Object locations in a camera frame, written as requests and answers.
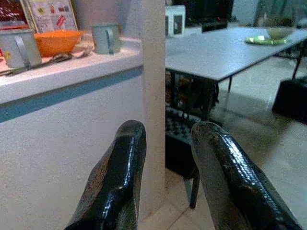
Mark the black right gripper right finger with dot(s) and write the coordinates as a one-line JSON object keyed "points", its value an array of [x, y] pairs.
{"points": [[239, 182]]}

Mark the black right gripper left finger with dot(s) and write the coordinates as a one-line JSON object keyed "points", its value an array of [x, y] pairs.
{"points": [[115, 182]]}

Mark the white counter with blue stripe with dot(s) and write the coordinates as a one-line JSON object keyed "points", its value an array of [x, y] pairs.
{"points": [[67, 119]]}

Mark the black crate rack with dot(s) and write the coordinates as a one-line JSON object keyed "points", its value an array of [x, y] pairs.
{"points": [[184, 115]]}

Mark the black box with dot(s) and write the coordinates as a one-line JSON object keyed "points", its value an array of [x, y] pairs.
{"points": [[291, 98]]}

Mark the white dining table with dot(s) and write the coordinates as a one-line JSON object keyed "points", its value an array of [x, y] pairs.
{"points": [[216, 52]]}

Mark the silver spoon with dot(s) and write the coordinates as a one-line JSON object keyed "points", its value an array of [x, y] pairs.
{"points": [[40, 62]]}

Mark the grey-green mug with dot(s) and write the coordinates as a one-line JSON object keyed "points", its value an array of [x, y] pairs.
{"points": [[105, 38]]}

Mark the green plate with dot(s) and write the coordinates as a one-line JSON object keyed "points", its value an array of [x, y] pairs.
{"points": [[266, 40]]}

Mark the orange plastic bowl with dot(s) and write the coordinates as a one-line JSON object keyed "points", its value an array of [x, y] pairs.
{"points": [[57, 42]]}

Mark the green bowl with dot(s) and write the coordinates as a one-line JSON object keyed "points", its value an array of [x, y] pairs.
{"points": [[279, 32]]}

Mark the grey mug with sticker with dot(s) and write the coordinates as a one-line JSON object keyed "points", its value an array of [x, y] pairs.
{"points": [[19, 48]]}

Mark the white appliance box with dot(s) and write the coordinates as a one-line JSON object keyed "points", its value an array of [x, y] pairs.
{"points": [[175, 20]]}

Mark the black monitor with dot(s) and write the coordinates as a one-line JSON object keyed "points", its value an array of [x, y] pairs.
{"points": [[208, 12]]}

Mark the picture menu card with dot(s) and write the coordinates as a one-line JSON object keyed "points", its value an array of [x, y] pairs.
{"points": [[51, 14]]}

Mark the red patterned box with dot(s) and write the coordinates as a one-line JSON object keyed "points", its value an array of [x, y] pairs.
{"points": [[12, 13]]}

